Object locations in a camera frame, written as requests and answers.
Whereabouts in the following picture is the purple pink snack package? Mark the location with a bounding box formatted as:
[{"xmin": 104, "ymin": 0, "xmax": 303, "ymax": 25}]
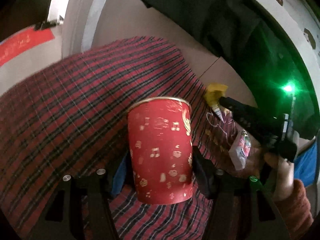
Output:
[{"xmin": 224, "ymin": 109, "xmax": 253, "ymax": 172}]

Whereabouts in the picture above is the yellow snack wrapper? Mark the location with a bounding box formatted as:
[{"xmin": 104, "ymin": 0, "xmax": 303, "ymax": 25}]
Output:
[{"xmin": 204, "ymin": 82, "xmax": 228, "ymax": 123}]

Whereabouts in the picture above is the red paper cup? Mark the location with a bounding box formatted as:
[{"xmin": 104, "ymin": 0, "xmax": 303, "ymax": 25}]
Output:
[{"xmin": 127, "ymin": 97, "xmax": 193, "ymax": 205}]

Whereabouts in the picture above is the red knit sleeve forearm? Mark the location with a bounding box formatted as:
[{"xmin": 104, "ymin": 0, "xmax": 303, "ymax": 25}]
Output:
[{"xmin": 275, "ymin": 179, "xmax": 314, "ymax": 239}]

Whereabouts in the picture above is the person's right hand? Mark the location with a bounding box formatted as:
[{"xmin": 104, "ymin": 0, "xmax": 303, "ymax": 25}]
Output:
[{"xmin": 264, "ymin": 152, "xmax": 294, "ymax": 202}]

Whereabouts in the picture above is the blue towel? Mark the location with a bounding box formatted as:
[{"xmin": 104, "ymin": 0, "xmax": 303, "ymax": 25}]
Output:
[{"xmin": 294, "ymin": 141, "xmax": 317, "ymax": 187}]

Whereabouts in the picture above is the red plaid cloth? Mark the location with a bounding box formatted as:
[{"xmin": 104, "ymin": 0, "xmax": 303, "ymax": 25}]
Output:
[{"xmin": 1, "ymin": 36, "xmax": 239, "ymax": 239}]

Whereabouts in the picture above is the black cloth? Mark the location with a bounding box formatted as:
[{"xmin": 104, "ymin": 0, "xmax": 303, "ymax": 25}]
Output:
[{"xmin": 142, "ymin": 0, "xmax": 319, "ymax": 139}]

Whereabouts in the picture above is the red door banner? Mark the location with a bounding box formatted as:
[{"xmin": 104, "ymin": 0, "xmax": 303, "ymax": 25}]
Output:
[{"xmin": 1, "ymin": 27, "xmax": 55, "ymax": 66}]

